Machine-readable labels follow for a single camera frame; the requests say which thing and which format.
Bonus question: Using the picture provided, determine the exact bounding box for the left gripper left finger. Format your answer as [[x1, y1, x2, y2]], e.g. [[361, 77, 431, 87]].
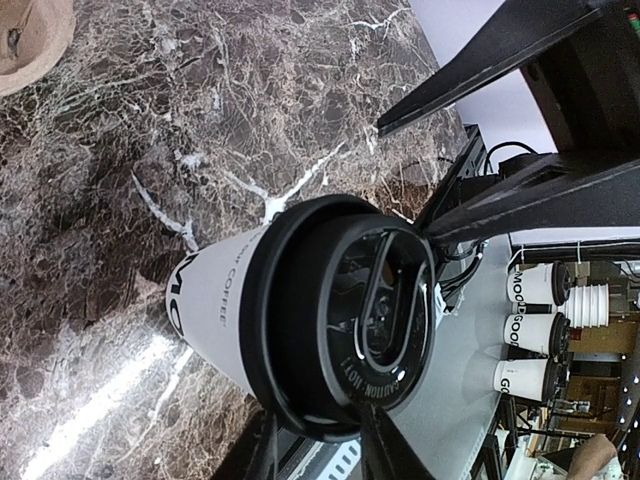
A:
[[252, 414, 278, 480]]

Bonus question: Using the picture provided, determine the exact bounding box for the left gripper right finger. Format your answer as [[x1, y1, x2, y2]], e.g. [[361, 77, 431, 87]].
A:
[[360, 403, 435, 480]]

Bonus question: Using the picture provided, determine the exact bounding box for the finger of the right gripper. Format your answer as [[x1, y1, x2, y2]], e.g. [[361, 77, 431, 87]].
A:
[[417, 154, 639, 245], [377, 1, 613, 138]]

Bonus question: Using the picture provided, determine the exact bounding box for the single white paper cup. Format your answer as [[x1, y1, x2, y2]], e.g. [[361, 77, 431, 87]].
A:
[[165, 224, 279, 406]]

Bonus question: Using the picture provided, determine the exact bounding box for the brown cardboard cup carrier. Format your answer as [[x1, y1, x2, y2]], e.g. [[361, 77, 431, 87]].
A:
[[1, 0, 76, 97]]

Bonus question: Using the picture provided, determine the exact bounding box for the background lidded cup top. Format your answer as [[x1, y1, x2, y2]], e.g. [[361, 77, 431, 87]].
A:
[[506, 261, 571, 306]]

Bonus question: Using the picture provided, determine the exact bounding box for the background lidded cup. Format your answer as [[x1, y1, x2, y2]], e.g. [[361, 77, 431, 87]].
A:
[[503, 312, 570, 357], [493, 359, 566, 403], [506, 261, 571, 306]]

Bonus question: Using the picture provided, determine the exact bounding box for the background white cup stack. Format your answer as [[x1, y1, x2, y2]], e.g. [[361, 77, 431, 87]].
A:
[[565, 284, 609, 329]]

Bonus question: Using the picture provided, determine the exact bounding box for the background lidded cup middle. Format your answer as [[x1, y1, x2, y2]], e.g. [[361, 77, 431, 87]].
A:
[[503, 312, 570, 357]]

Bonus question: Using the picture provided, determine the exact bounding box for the background lidded cup bottom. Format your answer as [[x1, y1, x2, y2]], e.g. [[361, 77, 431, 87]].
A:
[[493, 359, 566, 403]]

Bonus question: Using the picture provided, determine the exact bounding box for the white slotted cable duct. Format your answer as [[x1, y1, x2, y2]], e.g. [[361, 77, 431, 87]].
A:
[[315, 440, 361, 480]]

